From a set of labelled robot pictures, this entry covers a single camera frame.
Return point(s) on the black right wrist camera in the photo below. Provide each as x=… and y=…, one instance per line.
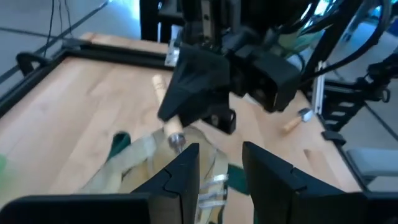
x=273, y=77

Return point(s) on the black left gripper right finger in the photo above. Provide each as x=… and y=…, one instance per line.
x=280, y=196

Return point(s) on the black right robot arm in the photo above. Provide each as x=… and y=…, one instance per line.
x=267, y=12

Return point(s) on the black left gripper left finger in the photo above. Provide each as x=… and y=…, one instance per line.
x=177, y=193

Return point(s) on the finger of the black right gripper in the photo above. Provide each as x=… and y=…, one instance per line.
x=199, y=84
x=222, y=119

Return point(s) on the beige green-trimmed gardening bag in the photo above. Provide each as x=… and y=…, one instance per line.
x=136, y=161

